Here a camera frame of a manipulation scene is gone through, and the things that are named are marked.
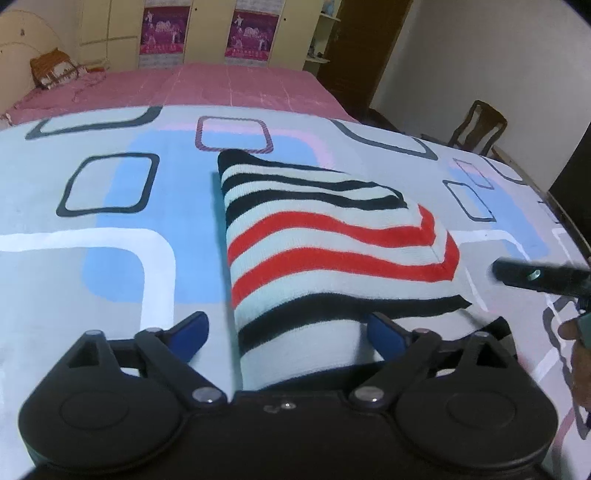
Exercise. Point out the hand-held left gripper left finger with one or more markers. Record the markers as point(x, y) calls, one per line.
point(191, 330)

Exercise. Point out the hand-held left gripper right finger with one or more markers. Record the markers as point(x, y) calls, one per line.
point(385, 333)

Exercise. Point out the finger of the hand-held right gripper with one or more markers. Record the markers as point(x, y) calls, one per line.
point(535, 276)

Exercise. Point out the striped knit sweater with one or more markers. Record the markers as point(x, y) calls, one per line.
point(332, 230)

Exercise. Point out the person's right hand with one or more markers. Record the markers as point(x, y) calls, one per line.
point(566, 328)

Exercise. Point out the dark cabinet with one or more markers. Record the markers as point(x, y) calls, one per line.
point(572, 175)

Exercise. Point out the printed blanket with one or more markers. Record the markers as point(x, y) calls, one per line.
point(92, 240)

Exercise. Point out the wooden chair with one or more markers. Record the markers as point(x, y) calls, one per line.
point(480, 127)

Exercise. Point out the pink bedspread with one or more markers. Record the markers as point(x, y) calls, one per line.
point(207, 87)

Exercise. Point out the dark wooden door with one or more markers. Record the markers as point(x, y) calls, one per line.
point(364, 55)

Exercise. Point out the orange pillow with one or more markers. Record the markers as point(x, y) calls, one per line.
point(55, 69)

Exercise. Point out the cream wardrobe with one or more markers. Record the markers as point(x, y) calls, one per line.
point(207, 27)

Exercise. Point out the cream open shelf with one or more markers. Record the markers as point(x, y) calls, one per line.
point(321, 37)

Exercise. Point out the cream curved headboard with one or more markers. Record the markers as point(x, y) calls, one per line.
point(23, 55)

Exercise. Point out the wall poster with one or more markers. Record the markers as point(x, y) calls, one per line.
point(251, 37)
point(164, 37)

